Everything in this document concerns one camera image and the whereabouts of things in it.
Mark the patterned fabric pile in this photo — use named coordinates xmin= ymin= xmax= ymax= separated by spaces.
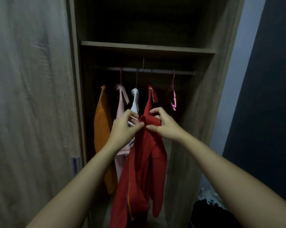
xmin=197 ymin=183 xmax=225 ymax=209

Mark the red jacket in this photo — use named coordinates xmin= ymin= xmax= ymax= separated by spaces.
xmin=110 ymin=84 xmax=167 ymax=228

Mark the person's right forearm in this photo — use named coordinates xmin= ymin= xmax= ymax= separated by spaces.
xmin=179 ymin=133 xmax=286 ymax=228

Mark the metal clothes rail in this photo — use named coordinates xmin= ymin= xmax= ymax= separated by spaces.
xmin=103 ymin=67 xmax=195 ymax=76

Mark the white garment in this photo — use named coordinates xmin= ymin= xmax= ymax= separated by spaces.
xmin=128 ymin=88 xmax=140 ymax=127

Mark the dark hanging curtain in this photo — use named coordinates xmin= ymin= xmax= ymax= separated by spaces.
xmin=222 ymin=0 xmax=286 ymax=208

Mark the orange garment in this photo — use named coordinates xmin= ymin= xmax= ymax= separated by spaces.
xmin=93 ymin=85 xmax=118 ymax=195

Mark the person's right hand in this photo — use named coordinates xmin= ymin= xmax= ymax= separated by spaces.
xmin=146 ymin=107 xmax=188 ymax=142

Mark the wooden wardrobe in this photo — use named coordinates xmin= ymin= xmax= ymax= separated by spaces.
xmin=66 ymin=0 xmax=245 ymax=228

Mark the person's left hand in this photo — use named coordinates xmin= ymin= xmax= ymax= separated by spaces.
xmin=106 ymin=109 xmax=145 ymax=151

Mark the pink garment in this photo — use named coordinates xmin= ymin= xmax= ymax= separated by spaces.
xmin=113 ymin=84 xmax=135 ymax=183

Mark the person's left forearm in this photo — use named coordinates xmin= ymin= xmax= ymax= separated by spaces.
xmin=26 ymin=140 xmax=121 ymax=228

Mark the wardrobe sliding door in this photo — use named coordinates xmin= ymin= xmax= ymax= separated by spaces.
xmin=0 ymin=0 xmax=83 ymax=228

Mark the pink clothes hanger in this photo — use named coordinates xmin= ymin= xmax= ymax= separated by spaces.
xmin=170 ymin=70 xmax=177 ymax=111

